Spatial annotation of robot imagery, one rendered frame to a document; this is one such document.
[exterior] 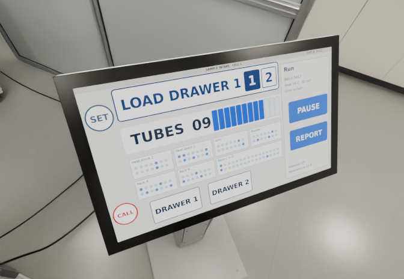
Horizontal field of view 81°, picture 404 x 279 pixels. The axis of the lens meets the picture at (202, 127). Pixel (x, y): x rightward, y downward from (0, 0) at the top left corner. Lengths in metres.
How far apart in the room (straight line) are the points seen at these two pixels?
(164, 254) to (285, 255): 0.67
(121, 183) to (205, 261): 1.06
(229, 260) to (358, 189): 1.04
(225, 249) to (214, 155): 1.05
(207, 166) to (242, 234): 1.11
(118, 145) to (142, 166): 0.05
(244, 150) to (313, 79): 0.20
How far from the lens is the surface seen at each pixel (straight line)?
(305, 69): 0.52
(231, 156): 0.46
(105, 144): 0.40
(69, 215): 1.61
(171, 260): 1.41
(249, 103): 0.45
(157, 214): 0.46
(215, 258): 1.44
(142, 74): 0.39
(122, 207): 0.45
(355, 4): 2.44
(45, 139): 1.92
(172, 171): 0.43
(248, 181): 0.50
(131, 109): 0.39
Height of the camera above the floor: 1.44
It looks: 53 degrees down
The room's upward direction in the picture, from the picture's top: 10 degrees clockwise
